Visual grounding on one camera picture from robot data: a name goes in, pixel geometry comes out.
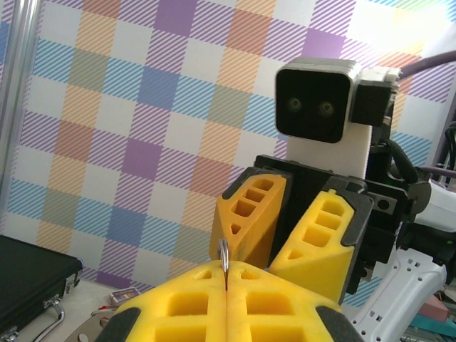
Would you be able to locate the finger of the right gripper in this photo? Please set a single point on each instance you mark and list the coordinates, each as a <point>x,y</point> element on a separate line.
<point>249,235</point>
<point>313,256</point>

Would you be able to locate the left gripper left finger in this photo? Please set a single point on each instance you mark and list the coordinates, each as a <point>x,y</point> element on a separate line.
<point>149,299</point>

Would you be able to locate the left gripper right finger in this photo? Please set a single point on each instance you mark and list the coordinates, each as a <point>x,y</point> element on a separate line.
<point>235,285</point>

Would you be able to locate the small silver split keyring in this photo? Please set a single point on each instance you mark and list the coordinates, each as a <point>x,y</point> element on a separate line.
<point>226,265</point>

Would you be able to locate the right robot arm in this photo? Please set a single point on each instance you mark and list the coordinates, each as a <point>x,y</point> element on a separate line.
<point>402,285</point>

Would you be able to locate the black hard case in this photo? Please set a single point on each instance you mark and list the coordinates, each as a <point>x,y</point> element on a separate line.
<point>28,278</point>

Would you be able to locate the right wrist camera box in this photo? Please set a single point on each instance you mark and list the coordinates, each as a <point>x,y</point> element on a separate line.
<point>310,103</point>

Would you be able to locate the aluminium corner post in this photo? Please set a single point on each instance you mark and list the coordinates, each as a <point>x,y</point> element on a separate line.
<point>18,89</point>

